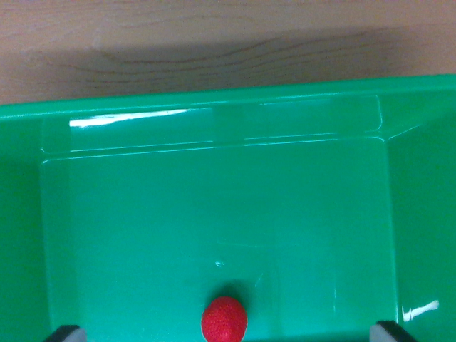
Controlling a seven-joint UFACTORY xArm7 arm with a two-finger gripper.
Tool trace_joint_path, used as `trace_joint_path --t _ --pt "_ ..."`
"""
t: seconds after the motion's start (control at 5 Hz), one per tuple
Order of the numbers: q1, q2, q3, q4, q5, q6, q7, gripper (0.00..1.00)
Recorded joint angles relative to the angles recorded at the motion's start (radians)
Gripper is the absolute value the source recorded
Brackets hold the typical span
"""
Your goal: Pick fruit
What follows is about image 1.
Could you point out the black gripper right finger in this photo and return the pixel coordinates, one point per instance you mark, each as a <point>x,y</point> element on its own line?
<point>390,333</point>

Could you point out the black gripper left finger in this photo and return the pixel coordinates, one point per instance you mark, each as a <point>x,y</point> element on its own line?
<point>66,334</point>

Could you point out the red felt ball fruit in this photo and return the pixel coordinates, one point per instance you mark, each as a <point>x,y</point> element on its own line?
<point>224,320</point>

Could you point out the green plastic bin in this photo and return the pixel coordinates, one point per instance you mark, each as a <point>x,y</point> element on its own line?
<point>228,221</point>

